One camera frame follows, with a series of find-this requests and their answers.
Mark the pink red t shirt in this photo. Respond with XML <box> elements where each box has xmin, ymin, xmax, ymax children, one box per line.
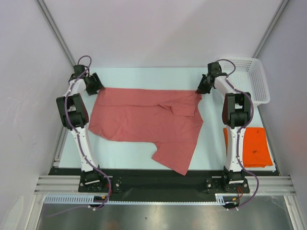
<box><xmin>89</xmin><ymin>88</ymin><xmax>203</xmax><ymax>175</ymax></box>

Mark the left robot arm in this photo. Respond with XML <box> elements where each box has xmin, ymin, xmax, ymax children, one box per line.
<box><xmin>56</xmin><ymin>64</ymin><xmax>106</xmax><ymax>192</ymax></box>

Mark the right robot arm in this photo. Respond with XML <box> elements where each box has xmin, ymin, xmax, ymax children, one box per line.
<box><xmin>196</xmin><ymin>59</ymin><xmax>254</xmax><ymax>192</ymax></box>

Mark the white plastic basket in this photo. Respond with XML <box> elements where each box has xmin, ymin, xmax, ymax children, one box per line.
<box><xmin>218</xmin><ymin>57</ymin><xmax>270</xmax><ymax>106</ymax></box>

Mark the folded orange t shirt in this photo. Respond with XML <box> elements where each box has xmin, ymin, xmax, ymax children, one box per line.
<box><xmin>224</xmin><ymin>126</ymin><xmax>273</xmax><ymax>172</ymax></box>

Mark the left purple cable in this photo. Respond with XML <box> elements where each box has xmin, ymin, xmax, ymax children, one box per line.
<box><xmin>47</xmin><ymin>55</ymin><xmax>113</xmax><ymax>218</ymax></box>

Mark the purple cable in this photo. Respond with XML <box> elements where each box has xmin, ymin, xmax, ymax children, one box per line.
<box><xmin>218</xmin><ymin>59</ymin><xmax>261</xmax><ymax>211</ymax></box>
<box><xmin>47</xmin><ymin>55</ymin><xmax>113</xmax><ymax>218</ymax></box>

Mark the right aluminium corner post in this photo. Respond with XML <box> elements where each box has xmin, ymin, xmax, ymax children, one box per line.
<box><xmin>252</xmin><ymin>0</ymin><xmax>292</xmax><ymax>58</ymax></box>

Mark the aluminium corner post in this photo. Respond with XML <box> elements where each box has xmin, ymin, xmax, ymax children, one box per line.
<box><xmin>252</xmin><ymin>0</ymin><xmax>292</xmax><ymax>58</ymax></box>
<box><xmin>35</xmin><ymin>0</ymin><xmax>76</xmax><ymax>74</ymax></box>

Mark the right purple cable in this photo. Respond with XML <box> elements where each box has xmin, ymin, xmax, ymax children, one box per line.
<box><xmin>218</xmin><ymin>59</ymin><xmax>261</xmax><ymax>211</ymax></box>

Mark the left aluminium corner post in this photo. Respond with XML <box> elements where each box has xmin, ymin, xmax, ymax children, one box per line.
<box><xmin>35</xmin><ymin>0</ymin><xmax>76</xmax><ymax>74</ymax></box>

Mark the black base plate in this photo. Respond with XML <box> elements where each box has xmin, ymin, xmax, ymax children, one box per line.
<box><xmin>47</xmin><ymin>167</ymin><xmax>281</xmax><ymax>203</ymax></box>

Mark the white slotted cable duct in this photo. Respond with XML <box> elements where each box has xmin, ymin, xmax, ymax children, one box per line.
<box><xmin>44</xmin><ymin>193</ymin><xmax>243</xmax><ymax>206</ymax></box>

